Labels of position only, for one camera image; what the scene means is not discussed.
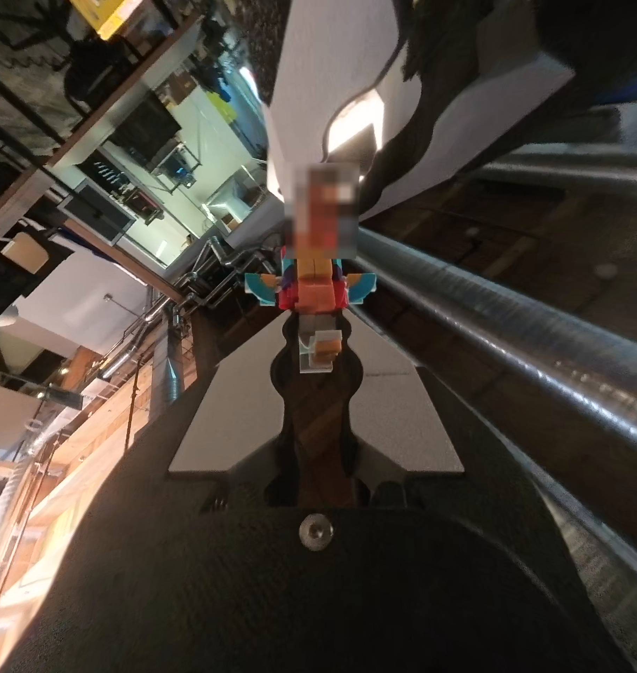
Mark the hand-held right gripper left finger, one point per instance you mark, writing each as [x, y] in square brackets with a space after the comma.
[229, 415]

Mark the colourful toy brick fish body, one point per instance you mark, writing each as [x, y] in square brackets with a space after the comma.
[318, 297]

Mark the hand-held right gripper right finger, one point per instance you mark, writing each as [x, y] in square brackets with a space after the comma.
[402, 415]

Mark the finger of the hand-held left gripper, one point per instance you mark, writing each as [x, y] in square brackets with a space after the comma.
[487, 115]
[318, 52]

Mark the cone-ended ventilation duct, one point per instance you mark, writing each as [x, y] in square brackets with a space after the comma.
[167, 368]

